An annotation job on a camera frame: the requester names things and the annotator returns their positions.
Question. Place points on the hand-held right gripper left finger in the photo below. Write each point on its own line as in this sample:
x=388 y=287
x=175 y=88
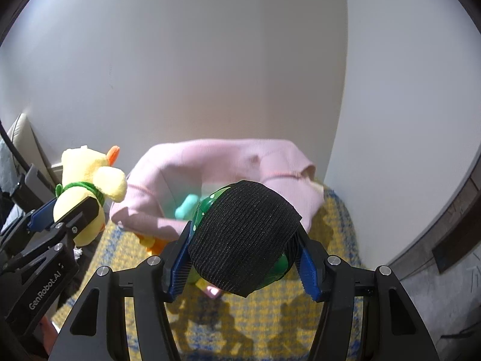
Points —
x=178 y=263

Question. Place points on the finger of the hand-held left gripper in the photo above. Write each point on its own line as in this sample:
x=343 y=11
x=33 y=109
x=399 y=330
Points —
x=84 y=214
x=41 y=214

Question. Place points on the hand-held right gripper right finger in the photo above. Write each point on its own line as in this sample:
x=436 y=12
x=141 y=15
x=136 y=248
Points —
x=310 y=267

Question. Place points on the orange plastic crate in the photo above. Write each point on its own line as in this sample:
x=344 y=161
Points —
x=154 y=246

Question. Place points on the yellow duck plush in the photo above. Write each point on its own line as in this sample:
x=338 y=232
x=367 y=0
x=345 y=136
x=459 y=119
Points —
x=84 y=173

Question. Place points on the teal plush toy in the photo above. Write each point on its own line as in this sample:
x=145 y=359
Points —
x=186 y=207

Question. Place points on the green ball with black band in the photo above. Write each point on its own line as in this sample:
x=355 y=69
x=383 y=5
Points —
x=244 y=233

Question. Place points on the pink fabric crate liner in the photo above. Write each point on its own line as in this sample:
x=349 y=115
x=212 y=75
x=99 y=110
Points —
x=233 y=161

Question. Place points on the black grey stand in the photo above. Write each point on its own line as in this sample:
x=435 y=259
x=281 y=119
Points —
x=32 y=184

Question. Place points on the purple block with tag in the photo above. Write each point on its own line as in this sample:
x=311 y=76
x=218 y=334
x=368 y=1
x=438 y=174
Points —
x=209 y=290

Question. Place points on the yellow blue plaid blanket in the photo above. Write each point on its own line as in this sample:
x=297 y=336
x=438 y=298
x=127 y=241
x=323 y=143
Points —
x=255 y=319

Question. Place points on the white cushion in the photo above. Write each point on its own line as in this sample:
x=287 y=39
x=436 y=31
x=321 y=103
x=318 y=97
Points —
x=22 y=131

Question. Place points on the dark wooden cabinet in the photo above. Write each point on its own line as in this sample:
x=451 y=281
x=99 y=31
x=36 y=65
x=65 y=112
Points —
x=451 y=225

